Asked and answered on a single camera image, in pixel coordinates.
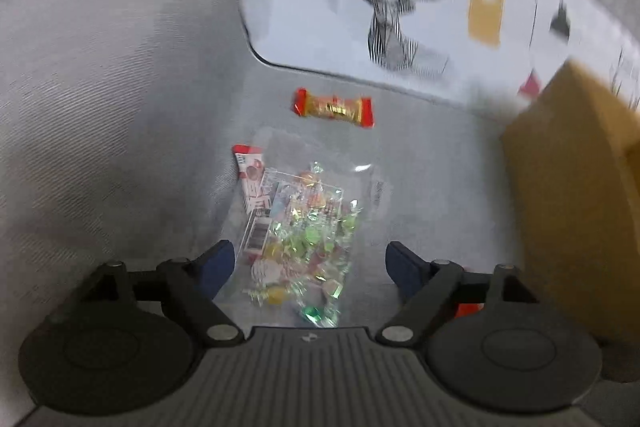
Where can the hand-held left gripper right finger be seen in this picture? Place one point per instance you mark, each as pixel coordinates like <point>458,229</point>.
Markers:
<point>402,267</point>

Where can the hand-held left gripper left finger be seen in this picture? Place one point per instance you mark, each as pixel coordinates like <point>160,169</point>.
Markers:
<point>217,264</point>

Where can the clear bag of candies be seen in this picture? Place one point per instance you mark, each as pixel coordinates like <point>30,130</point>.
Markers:
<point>310,227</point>

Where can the brown cardboard box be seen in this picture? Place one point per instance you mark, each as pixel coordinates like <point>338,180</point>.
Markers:
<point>575,207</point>

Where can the small red packet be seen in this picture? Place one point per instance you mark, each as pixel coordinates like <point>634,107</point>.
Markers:
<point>467,310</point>

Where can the red and white snack packet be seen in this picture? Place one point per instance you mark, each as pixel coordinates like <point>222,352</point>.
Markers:
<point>250,177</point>

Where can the grey fabric sofa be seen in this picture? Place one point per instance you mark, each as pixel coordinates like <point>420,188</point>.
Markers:
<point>125,132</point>

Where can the red and gold snack bar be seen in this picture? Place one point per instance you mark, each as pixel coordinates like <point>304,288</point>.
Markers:
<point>334,108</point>

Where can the grey deer printed blanket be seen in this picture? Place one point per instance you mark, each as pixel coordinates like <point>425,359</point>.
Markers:
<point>400,7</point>

